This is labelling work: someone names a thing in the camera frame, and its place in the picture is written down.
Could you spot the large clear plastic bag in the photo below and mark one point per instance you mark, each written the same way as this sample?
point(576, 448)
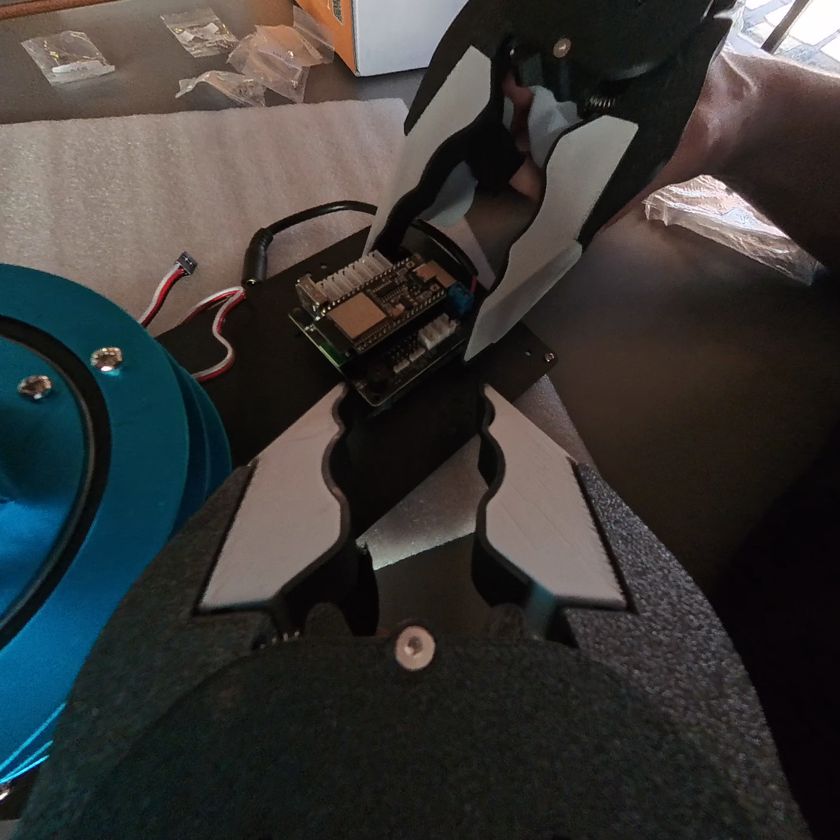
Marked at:
point(722, 223)

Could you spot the blue hobby robot arm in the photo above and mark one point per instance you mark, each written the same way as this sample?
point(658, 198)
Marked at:
point(65, 492)

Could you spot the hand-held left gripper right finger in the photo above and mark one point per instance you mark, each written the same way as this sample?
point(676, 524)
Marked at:
point(551, 525)

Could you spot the grey desk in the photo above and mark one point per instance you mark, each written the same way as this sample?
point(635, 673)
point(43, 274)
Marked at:
point(656, 341)

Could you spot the black control circuit board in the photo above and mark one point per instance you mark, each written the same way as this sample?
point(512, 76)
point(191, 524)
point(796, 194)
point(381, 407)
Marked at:
point(387, 321)

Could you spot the person's right forearm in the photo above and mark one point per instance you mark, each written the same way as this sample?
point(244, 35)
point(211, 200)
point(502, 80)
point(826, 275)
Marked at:
point(754, 131)

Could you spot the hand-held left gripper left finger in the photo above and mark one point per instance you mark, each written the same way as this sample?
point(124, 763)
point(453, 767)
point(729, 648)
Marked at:
point(275, 525)

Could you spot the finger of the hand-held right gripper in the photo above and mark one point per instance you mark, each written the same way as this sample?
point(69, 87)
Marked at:
point(439, 131)
point(571, 216)

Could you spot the white orange cardboard box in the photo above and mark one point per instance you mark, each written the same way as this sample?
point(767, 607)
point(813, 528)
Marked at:
point(394, 33)

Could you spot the white foam sheet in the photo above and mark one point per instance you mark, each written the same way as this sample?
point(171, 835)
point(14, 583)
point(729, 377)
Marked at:
point(131, 184)

